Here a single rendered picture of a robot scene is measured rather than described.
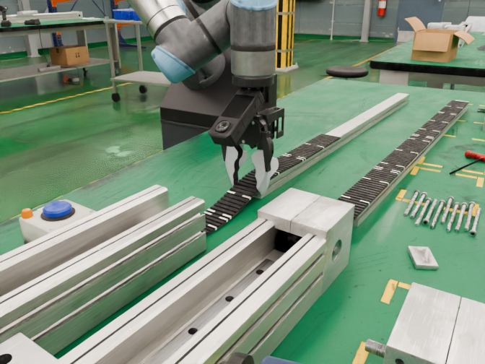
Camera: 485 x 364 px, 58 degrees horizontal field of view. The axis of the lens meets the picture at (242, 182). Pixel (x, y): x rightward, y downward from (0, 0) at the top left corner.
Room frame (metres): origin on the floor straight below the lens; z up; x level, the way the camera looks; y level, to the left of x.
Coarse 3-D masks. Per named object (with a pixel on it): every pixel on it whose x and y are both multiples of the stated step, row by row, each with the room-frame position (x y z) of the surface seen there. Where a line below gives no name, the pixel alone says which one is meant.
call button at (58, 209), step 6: (48, 204) 0.58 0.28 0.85; (54, 204) 0.58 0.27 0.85; (60, 204) 0.58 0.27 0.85; (66, 204) 0.58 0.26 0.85; (48, 210) 0.56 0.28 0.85; (54, 210) 0.56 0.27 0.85; (60, 210) 0.56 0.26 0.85; (66, 210) 0.57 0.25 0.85; (48, 216) 0.56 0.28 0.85; (54, 216) 0.56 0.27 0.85; (60, 216) 0.56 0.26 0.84
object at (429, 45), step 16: (416, 32) 2.59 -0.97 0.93; (432, 32) 2.82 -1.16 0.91; (448, 32) 2.77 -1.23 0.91; (464, 32) 2.68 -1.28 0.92; (64, 48) 6.10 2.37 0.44; (80, 48) 6.32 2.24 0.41; (416, 48) 2.55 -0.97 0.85; (432, 48) 2.50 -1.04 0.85; (448, 48) 2.49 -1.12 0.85; (64, 64) 6.11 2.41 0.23
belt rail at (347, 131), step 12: (396, 96) 1.51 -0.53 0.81; (408, 96) 1.54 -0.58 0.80; (372, 108) 1.33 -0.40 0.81; (384, 108) 1.33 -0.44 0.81; (396, 108) 1.43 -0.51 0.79; (360, 120) 1.20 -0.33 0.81; (372, 120) 1.24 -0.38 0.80; (336, 132) 1.08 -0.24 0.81; (348, 132) 1.09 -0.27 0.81; (360, 132) 1.17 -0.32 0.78; (336, 144) 1.04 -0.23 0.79; (312, 156) 0.92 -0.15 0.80; (324, 156) 0.98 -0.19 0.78; (300, 168) 0.88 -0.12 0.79; (276, 180) 0.80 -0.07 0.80; (288, 180) 0.84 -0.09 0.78
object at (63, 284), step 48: (144, 192) 0.60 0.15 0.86; (48, 240) 0.46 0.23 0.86; (96, 240) 0.50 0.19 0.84; (144, 240) 0.48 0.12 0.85; (192, 240) 0.55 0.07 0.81; (0, 288) 0.40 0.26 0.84; (48, 288) 0.37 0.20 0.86; (96, 288) 0.41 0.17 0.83; (144, 288) 0.47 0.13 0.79; (0, 336) 0.32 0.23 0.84; (48, 336) 0.36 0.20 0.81
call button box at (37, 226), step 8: (64, 200) 0.62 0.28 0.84; (40, 208) 0.59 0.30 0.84; (72, 208) 0.59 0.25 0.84; (80, 208) 0.60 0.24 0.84; (88, 208) 0.60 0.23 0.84; (32, 216) 0.57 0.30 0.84; (40, 216) 0.57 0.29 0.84; (64, 216) 0.56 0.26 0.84; (72, 216) 0.57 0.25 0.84; (80, 216) 0.57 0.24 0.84; (24, 224) 0.56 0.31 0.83; (32, 224) 0.55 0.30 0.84; (40, 224) 0.55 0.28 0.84; (48, 224) 0.55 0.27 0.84; (56, 224) 0.55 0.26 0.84; (64, 224) 0.55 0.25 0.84; (24, 232) 0.56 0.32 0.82; (32, 232) 0.55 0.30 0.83; (40, 232) 0.53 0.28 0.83; (48, 232) 0.53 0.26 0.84; (32, 240) 0.55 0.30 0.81
